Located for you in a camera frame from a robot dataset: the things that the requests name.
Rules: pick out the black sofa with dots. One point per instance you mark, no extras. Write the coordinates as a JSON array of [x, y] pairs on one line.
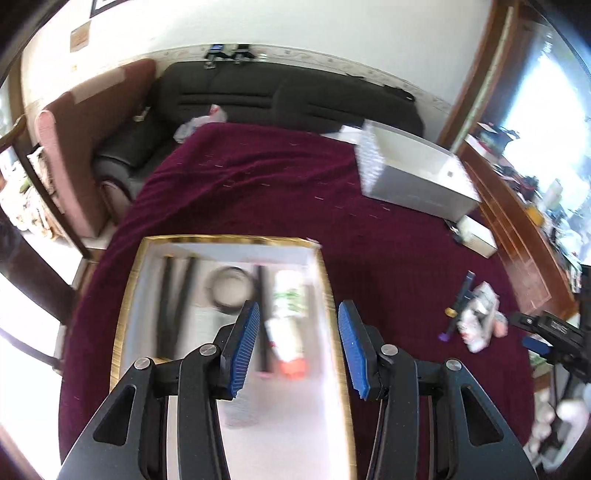
[[258, 97]]

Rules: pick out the black blue device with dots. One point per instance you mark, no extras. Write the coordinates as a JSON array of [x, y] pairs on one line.
[[228, 54]]

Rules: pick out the small black device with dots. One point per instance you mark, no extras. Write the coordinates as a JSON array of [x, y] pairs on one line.
[[455, 233]]

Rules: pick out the maroon blanket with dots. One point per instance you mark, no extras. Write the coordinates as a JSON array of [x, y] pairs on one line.
[[277, 184]]

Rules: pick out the pink armchair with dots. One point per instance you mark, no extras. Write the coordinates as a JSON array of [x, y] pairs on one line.
[[87, 152]]

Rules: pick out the brown wall plaque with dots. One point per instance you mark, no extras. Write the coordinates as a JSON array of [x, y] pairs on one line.
[[79, 38]]

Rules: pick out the black tape roll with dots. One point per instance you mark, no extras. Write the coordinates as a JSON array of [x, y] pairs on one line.
[[227, 307]]

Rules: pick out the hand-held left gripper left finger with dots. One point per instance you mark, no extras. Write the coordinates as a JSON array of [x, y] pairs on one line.
[[244, 350]]

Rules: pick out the white green packet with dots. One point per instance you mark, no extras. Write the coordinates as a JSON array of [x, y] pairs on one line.
[[288, 295]]

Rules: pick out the dark wooden chair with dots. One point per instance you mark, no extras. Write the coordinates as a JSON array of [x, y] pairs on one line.
[[27, 277]]

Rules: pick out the large grey cardboard box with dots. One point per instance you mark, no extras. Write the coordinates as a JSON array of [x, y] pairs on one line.
[[415, 180]]

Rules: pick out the white plastic bag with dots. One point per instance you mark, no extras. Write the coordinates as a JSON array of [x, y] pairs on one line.
[[198, 122]]

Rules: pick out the white tray gold rim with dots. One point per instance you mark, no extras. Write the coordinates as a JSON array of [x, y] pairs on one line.
[[295, 424]]

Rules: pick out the white glue bottle red cap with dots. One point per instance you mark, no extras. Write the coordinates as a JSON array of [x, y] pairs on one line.
[[286, 341]]

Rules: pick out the small white box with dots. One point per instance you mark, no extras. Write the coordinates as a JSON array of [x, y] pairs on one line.
[[478, 237]]

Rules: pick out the black stick gold tip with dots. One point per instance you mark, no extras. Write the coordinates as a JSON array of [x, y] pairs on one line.
[[166, 304]]

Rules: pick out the wooden cabinet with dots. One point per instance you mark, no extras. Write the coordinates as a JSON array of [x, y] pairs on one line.
[[508, 217]]

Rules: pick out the long black stick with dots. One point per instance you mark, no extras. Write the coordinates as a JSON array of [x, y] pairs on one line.
[[263, 318]]

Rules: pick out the small pink bottle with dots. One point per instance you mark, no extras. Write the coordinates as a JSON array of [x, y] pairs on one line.
[[500, 324]]

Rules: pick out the wall picture frame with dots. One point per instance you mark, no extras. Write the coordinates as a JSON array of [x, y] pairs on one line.
[[111, 5]]

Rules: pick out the window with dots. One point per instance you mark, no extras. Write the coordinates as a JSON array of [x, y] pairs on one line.
[[554, 115]]

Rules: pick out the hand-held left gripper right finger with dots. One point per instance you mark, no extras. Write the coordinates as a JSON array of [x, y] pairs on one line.
[[353, 350]]

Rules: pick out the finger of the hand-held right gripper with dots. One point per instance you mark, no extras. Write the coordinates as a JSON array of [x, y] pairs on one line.
[[549, 330], [538, 346]]

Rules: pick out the white printed flat box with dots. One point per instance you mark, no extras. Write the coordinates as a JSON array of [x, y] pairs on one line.
[[478, 342]]

